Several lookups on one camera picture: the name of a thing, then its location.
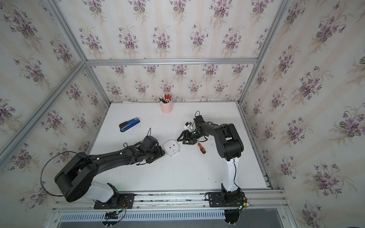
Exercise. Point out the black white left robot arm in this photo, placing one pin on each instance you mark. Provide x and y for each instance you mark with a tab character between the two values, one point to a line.
76	179

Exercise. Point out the white square alarm clock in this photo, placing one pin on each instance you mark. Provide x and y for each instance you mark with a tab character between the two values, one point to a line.
171	147

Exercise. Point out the pink pen cup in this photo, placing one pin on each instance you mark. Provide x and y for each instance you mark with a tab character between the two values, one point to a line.
166	107

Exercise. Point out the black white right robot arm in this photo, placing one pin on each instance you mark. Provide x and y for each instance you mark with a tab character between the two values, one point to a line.
229	147

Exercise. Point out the blue black stapler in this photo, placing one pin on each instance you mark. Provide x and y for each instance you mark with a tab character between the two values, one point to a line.
129	124

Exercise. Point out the white ventilation grille strip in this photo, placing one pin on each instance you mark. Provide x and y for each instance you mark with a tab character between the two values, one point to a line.
142	216

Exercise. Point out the aluminium front rail frame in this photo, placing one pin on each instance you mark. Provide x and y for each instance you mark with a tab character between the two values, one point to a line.
182	200

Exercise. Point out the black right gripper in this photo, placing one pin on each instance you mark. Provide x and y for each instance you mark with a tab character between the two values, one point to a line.
189	140

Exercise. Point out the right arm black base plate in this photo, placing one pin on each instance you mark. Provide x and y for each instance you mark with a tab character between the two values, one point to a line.
235	199

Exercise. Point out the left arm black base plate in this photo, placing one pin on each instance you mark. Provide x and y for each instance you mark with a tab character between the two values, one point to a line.
116	202

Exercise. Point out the red and black pens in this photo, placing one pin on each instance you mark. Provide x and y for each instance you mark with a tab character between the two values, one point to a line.
165	99

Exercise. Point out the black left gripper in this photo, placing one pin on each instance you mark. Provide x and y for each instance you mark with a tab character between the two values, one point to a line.
159	152

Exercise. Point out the orange handled screwdriver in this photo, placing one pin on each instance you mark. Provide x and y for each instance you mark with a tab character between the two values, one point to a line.
201	148

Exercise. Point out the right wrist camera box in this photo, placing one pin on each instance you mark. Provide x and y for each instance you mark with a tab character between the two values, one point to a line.
197	120

